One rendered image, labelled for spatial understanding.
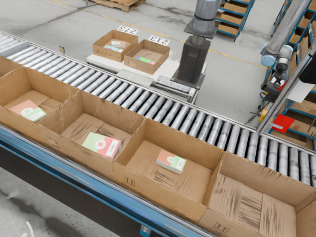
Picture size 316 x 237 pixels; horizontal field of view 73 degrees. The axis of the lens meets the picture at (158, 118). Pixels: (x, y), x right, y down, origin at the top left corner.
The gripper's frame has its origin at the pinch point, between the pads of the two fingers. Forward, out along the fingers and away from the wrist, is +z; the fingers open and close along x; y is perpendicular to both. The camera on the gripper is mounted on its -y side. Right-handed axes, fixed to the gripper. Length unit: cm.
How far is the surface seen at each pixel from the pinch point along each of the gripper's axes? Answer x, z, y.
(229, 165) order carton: 21, 72, -43
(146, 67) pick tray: 98, 11, 11
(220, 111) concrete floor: 23, -19, 121
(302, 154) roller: -27.9, 39.0, 2.2
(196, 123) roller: 43, 46, -2
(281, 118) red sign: -7.2, 23.4, -6.2
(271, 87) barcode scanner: 8.8, 14.2, -22.7
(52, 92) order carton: 126, 70, -37
